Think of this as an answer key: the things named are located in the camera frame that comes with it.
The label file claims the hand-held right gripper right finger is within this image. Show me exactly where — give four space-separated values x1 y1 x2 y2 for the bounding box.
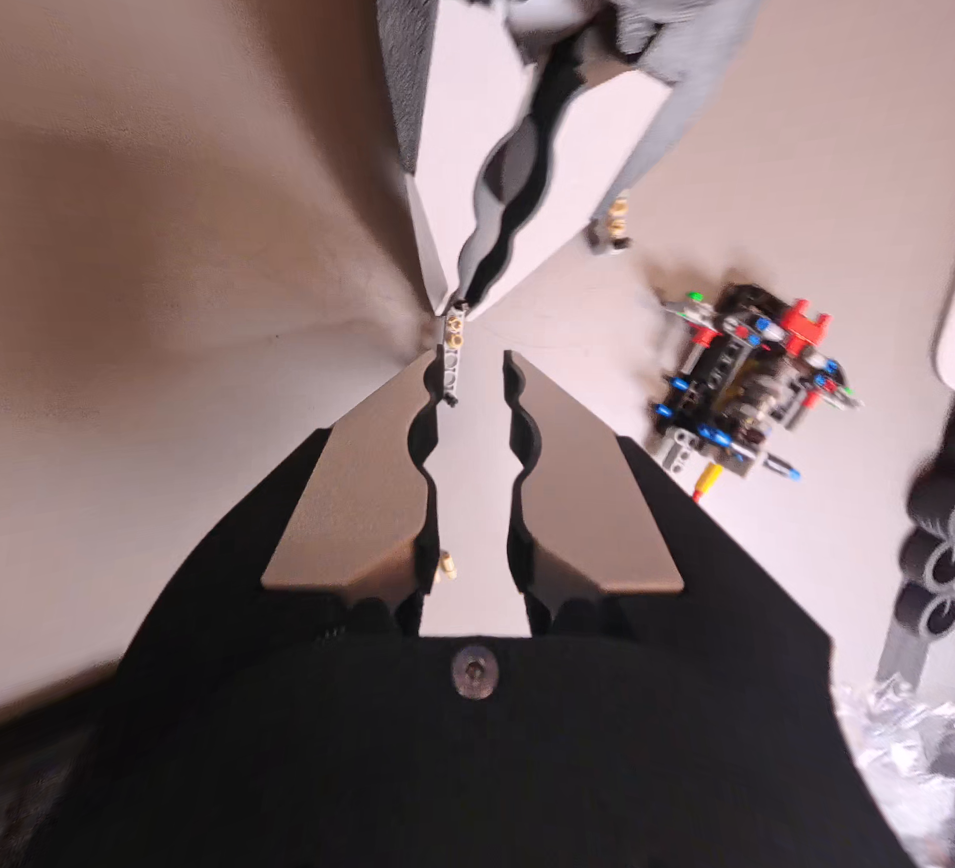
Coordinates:
502 349 685 635

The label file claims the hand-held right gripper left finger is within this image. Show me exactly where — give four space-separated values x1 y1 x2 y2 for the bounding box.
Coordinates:
260 348 441 635

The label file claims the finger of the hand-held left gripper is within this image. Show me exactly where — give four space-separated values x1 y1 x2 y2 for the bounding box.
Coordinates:
464 68 670 311
405 0 540 317

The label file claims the grey lego beam frame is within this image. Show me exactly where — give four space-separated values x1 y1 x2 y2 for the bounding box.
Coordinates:
436 301 467 410
585 193 635 257

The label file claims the lego car chassis assembly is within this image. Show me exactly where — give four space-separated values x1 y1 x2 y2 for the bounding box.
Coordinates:
648 282 866 507

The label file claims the clear plastic bag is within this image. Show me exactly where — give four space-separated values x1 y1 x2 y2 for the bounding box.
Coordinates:
832 681 955 868

